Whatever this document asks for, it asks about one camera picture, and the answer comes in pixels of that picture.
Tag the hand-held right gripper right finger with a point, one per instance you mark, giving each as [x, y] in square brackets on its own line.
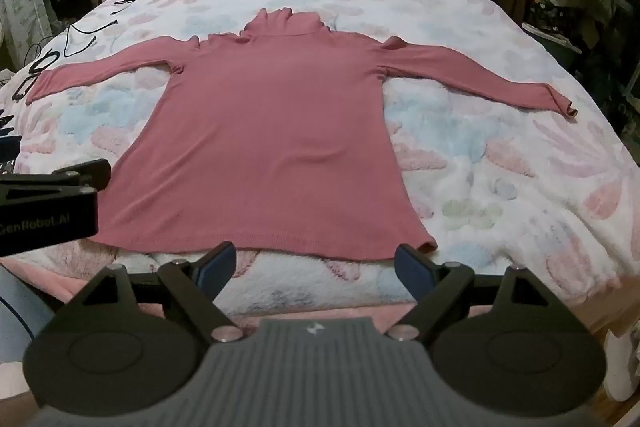
[412, 269]

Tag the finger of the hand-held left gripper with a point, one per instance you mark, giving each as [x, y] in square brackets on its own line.
[87, 172]

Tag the white floral fleece blanket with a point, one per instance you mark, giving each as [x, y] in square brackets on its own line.
[500, 32]

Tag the light grey padded jacket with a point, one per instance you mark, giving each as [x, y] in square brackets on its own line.
[22, 2]

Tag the pink turtleneck sweater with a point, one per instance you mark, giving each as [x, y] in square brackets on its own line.
[280, 117]

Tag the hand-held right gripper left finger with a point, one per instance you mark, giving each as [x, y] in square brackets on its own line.
[220, 264]

